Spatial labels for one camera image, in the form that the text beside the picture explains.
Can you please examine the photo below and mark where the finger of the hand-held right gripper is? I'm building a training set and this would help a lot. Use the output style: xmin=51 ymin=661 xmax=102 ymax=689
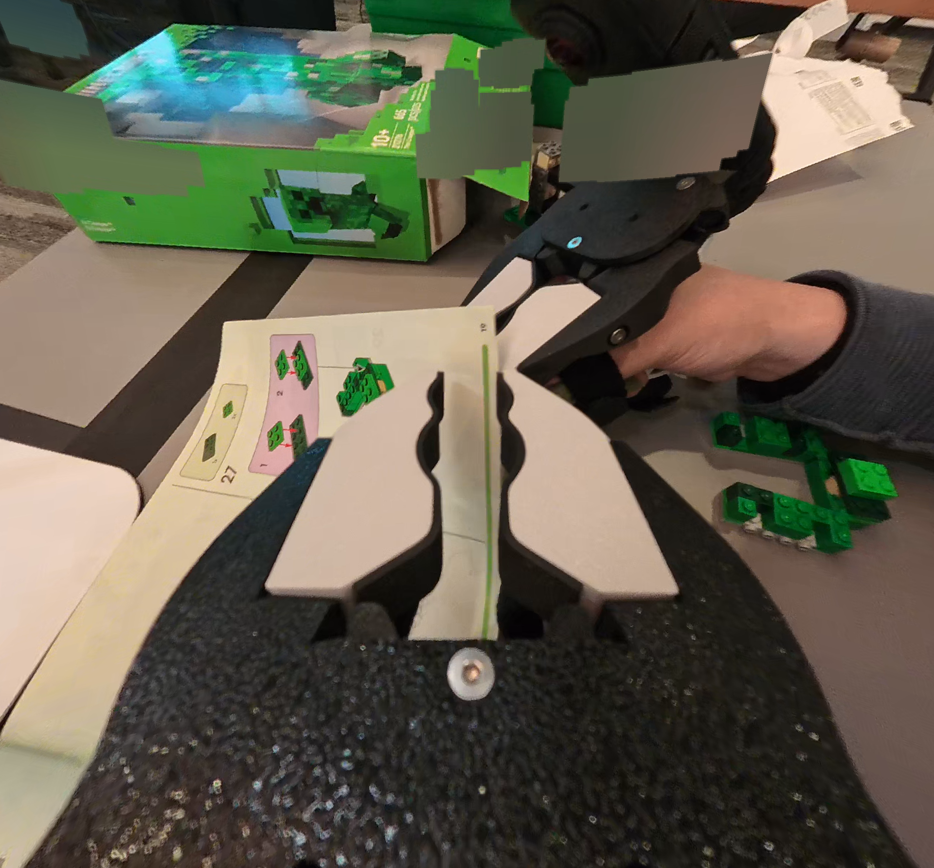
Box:
xmin=474 ymin=259 xmax=545 ymax=315
xmin=502 ymin=282 xmax=605 ymax=372

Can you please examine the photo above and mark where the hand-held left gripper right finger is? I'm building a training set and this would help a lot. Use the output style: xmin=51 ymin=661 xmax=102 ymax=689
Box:
xmin=498 ymin=371 xmax=681 ymax=621

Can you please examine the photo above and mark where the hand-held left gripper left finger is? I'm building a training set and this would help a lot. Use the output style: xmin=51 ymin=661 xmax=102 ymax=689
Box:
xmin=264 ymin=372 xmax=446 ymax=624

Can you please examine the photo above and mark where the brick instruction booklet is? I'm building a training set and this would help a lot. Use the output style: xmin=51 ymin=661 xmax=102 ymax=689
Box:
xmin=0 ymin=306 xmax=501 ymax=767

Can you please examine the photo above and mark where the person's right forearm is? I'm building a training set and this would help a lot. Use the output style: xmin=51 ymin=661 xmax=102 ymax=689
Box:
xmin=733 ymin=270 xmax=934 ymax=446

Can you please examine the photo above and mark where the grey desk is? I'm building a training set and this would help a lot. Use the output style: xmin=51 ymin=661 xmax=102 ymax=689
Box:
xmin=0 ymin=102 xmax=934 ymax=868

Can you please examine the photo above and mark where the person's right hand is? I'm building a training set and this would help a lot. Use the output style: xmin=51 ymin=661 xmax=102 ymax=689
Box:
xmin=614 ymin=266 xmax=851 ymax=384

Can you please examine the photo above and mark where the small grey brick figure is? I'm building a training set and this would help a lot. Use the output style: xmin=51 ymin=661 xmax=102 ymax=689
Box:
xmin=521 ymin=142 xmax=577 ymax=227

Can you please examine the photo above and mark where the green brick assembly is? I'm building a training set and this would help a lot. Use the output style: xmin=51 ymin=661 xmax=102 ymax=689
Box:
xmin=711 ymin=408 xmax=898 ymax=555

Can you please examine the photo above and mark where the torn white paper bag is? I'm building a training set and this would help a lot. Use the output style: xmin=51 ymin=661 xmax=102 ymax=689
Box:
xmin=730 ymin=0 xmax=916 ymax=183

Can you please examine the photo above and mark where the green toy brick box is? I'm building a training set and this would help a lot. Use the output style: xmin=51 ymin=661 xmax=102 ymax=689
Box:
xmin=54 ymin=25 xmax=542 ymax=264

